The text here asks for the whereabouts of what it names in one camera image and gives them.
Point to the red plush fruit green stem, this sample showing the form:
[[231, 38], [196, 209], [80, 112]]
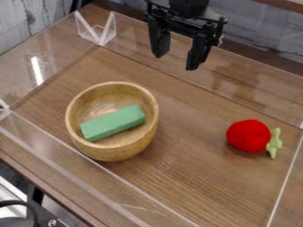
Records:
[[251, 137]]

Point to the clear acrylic tray walls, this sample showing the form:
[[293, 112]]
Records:
[[189, 180]]

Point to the wooden bowl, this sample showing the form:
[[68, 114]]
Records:
[[101, 99]]

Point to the green rectangular block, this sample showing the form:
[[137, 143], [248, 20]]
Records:
[[110, 123]]

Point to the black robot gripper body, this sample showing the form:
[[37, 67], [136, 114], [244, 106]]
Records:
[[186, 17]]

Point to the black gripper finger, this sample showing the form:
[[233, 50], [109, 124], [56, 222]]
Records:
[[198, 51], [160, 38]]

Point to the black metal table frame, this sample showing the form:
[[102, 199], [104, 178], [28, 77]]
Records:
[[45, 218]]

